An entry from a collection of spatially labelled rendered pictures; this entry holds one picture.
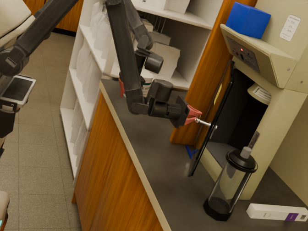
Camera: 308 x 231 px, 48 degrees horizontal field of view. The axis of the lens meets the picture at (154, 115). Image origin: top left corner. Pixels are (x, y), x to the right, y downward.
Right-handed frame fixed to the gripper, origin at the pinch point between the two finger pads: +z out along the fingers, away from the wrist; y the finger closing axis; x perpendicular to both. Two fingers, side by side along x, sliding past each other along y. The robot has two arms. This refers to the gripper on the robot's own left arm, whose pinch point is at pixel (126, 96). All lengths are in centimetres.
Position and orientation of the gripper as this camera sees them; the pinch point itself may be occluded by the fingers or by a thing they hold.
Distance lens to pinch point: 148.2
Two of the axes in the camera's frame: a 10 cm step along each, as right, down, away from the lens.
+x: -3.2, -5.0, 8.1
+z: -3.1, 8.6, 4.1
